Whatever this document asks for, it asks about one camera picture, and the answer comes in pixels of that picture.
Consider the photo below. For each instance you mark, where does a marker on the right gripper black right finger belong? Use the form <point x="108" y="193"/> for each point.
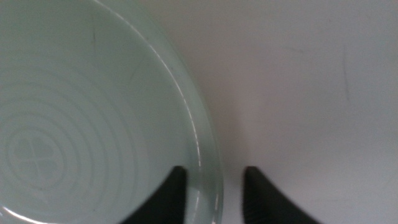
<point x="259" y="202"/>

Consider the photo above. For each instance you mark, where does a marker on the green shallow bowl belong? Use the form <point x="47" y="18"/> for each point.
<point x="93" y="124"/>

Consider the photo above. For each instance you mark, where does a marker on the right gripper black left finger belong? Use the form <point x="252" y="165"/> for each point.
<point x="169" y="199"/>

